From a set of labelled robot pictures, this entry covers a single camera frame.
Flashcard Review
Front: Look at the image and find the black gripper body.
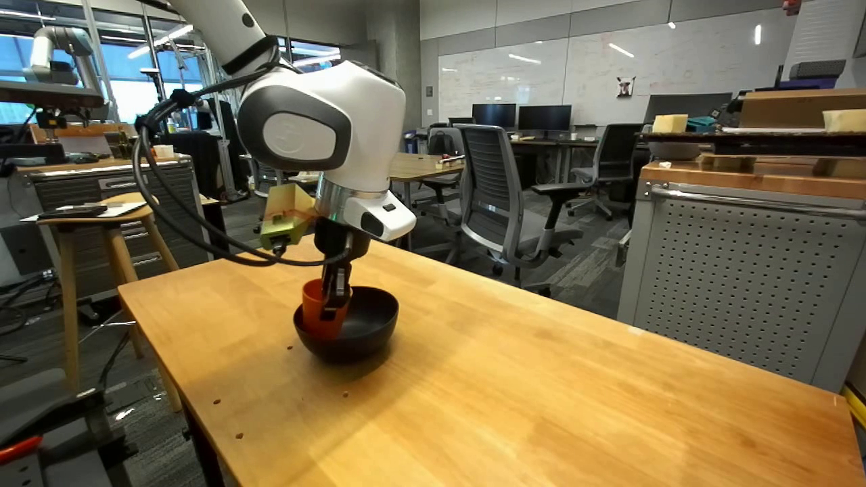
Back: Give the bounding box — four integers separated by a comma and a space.
311, 219, 374, 269

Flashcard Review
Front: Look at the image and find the orange plastic cup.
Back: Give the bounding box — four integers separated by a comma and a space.
298, 279, 353, 343

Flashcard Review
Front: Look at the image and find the black bowl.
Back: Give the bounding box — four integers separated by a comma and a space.
292, 283, 401, 367

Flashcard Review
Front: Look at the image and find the round wooden desk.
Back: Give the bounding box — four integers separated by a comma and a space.
388, 149, 469, 188

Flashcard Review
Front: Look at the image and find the dark office chair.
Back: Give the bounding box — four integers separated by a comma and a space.
422, 125, 469, 205

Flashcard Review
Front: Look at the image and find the grey mesh office chair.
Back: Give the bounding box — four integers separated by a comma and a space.
455, 121, 598, 292

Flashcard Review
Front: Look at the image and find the wooden stool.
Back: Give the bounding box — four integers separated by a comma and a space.
37, 192, 182, 401

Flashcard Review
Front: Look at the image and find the grey cabinet with wooden top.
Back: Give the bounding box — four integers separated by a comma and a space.
17, 152, 206, 274

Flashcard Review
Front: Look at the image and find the black office chair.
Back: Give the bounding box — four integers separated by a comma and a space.
577, 121, 649, 221

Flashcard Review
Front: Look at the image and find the black floor stand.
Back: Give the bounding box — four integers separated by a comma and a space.
0, 333, 143, 487

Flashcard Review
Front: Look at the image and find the tan foam block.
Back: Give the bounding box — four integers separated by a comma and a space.
649, 110, 690, 137

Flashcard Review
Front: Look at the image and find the large dark computer monitor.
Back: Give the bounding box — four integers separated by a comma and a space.
642, 91, 736, 130

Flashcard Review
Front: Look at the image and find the grey cabinet with perforated panel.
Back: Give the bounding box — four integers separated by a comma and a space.
618, 152, 866, 394

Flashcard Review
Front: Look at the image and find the brown wooden box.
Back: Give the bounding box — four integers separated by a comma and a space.
740, 86, 866, 130

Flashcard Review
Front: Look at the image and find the beige foam block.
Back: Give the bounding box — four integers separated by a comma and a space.
819, 106, 866, 134

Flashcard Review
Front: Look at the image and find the yellow floor object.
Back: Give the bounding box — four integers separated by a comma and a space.
841, 384, 866, 432

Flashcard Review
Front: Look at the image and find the wrist camera on tan mount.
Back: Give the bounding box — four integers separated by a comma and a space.
257, 184, 320, 255

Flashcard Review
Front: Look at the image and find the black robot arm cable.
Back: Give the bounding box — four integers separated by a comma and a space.
131, 52, 363, 269

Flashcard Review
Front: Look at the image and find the white wall whiteboard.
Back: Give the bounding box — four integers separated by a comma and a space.
437, 8, 795, 130

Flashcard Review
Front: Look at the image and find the red-handled tool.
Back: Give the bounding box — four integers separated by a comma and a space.
0, 432, 47, 468

